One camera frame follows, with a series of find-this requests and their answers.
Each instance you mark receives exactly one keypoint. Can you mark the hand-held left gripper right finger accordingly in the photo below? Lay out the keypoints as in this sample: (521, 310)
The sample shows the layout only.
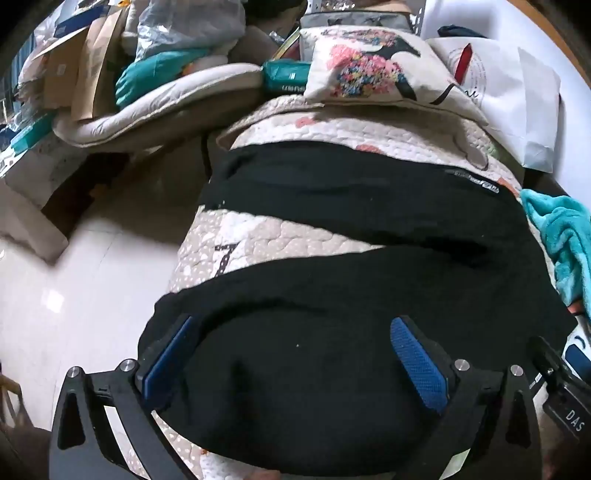
(415, 360)

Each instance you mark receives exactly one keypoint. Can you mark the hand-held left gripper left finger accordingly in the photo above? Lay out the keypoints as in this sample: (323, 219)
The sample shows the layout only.
(168, 360)

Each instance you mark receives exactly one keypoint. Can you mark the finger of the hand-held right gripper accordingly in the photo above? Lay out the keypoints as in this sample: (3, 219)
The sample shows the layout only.
(579, 356)
(544, 351)

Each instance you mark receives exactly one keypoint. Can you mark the black pants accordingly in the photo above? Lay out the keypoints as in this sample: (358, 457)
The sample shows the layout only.
(323, 346)

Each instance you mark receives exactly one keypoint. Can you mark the teal fleece towel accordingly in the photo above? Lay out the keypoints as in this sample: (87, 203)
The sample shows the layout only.
(568, 230)

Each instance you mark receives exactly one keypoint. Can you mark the wooden chair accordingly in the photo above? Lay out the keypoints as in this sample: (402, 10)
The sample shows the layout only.
(11, 406)

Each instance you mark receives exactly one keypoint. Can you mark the quilted heart print blanket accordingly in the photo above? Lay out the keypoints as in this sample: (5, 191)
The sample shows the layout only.
(286, 235)

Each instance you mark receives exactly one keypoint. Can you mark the beige sofa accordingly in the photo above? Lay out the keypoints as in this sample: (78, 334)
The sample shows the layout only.
(32, 184)

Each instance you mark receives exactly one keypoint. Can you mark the beige padded lounger cushion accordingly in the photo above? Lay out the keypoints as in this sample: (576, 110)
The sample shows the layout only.
(184, 87)

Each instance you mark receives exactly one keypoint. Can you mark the teal cloth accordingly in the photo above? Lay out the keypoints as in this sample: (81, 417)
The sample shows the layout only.
(152, 74)

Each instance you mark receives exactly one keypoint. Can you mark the floral printed pillow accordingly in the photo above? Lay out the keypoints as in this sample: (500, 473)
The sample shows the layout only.
(369, 69)

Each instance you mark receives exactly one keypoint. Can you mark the cardboard boxes pile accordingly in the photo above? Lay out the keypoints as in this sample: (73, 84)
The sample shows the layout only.
(99, 64)

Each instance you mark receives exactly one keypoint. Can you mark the teal wipes packet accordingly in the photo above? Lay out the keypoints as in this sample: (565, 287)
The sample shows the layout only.
(284, 78)

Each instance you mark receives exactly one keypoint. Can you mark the cardboard box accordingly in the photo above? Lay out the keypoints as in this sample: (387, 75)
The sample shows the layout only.
(62, 64)

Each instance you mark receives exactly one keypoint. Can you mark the dark blue cloth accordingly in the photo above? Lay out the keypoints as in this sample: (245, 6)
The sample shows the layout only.
(459, 32)

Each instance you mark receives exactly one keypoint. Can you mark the clear plastic bag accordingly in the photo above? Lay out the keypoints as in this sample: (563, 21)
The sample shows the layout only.
(194, 27)

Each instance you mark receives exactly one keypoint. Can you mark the grey bag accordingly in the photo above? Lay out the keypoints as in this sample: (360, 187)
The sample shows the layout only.
(355, 21)

